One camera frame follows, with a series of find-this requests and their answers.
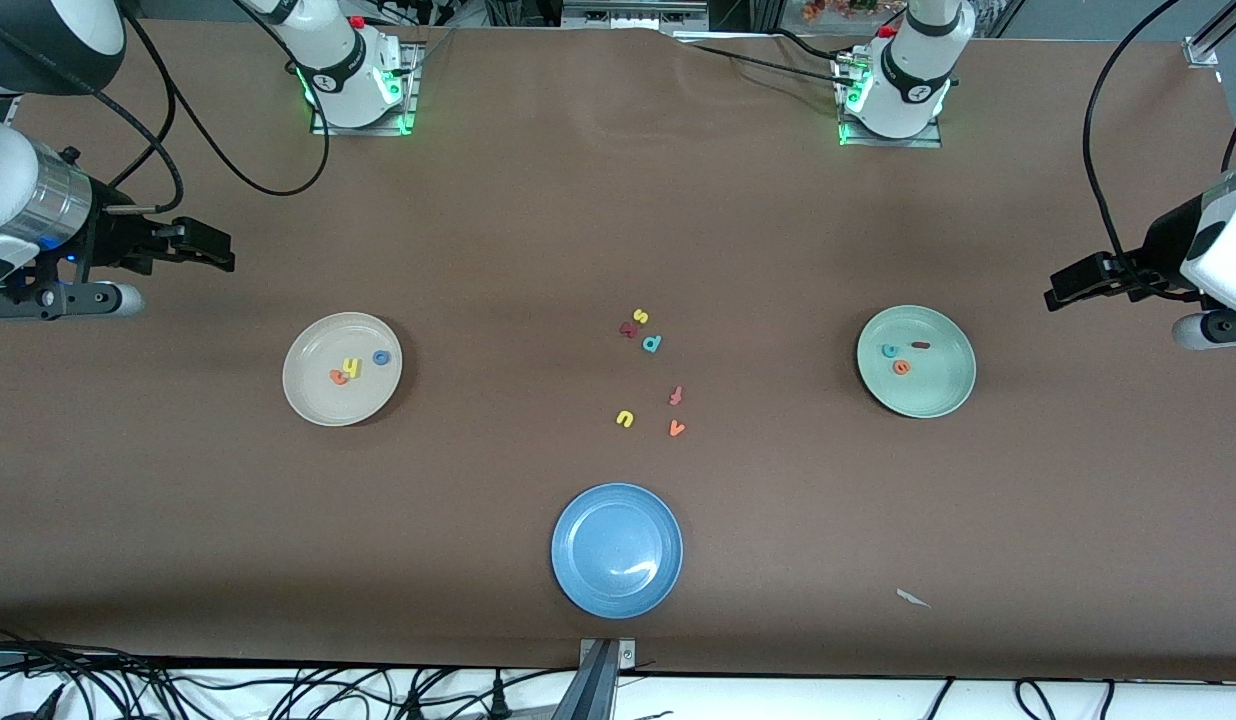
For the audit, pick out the grey power strip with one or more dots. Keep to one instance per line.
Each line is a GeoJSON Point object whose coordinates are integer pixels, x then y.
{"type": "Point", "coordinates": [628, 15]}

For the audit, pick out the beige brown plate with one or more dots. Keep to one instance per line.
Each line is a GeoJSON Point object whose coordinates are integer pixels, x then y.
{"type": "Point", "coordinates": [318, 400]}

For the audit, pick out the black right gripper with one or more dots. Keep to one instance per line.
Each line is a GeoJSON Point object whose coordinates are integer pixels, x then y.
{"type": "Point", "coordinates": [111, 238]}

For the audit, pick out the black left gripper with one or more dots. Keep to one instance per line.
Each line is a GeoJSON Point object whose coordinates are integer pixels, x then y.
{"type": "Point", "coordinates": [1164, 244]}

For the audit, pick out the white paper scrap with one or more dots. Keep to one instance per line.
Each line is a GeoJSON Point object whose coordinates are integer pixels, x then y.
{"type": "Point", "coordinates": [913, 598]}

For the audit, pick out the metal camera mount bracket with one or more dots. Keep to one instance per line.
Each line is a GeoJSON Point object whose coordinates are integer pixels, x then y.
{"type": "Point", "coordinates": [598, 680]}

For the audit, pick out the yellow letter y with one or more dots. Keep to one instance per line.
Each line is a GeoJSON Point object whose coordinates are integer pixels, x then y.
{"type": "Point", "coordinates": [353, 368]}

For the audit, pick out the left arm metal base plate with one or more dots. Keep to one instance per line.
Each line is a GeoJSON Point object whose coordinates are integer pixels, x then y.
{"type": "Point", "coordinates": [898, 143]}

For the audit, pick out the aluminium frame profile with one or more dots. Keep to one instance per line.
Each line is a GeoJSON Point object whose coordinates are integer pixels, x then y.
{"type": "Point", "coordinates": [1203, 50]}

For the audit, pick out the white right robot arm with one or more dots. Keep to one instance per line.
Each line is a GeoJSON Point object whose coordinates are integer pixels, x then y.
{"type": "Point", "coordinates": [338, 70]}

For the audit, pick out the orange flower decoration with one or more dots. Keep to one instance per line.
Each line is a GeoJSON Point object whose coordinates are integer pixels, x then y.
{"type": "Point", "coordinates": [838, 8]}

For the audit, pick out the brown table cover sheet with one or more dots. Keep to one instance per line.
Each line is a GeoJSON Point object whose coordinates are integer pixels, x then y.
{"type": "Point", "coordinates": [578, 200]}

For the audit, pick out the blue plate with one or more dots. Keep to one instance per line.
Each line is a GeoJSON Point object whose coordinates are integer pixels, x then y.
{"type": "Point", "coordinates": [617, 551]}

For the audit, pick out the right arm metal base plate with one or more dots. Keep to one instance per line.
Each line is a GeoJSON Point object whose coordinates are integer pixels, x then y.
{"type": "Point", "coordinates": [412, 90]}

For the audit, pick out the green plate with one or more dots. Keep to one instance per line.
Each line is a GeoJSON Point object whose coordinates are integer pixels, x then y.
{"type": "Point", "coordinates": [933, 390]}

